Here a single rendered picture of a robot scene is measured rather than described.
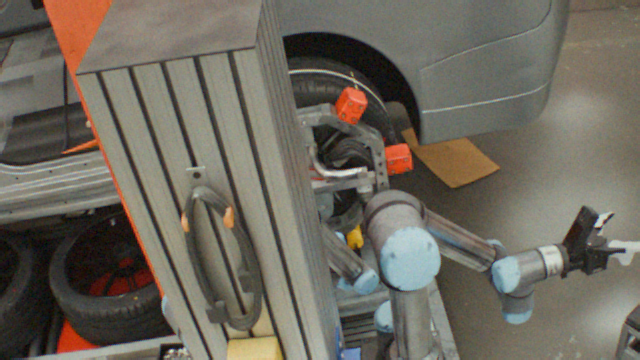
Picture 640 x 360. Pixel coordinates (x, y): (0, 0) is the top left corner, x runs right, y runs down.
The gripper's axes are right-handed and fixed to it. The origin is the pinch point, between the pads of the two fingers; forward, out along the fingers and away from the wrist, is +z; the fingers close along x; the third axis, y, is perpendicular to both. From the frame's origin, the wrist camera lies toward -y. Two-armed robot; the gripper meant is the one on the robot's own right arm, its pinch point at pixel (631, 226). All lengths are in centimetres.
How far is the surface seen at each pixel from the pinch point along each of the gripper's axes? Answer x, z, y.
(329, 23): -112, -43, -25
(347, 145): -86, -49, 8
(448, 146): -211, 26, 94
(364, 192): -74, -48, 19
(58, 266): -137, -168, 55
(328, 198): -84, -59, 24
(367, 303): -109, -49, 95
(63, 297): -118, -166, 58
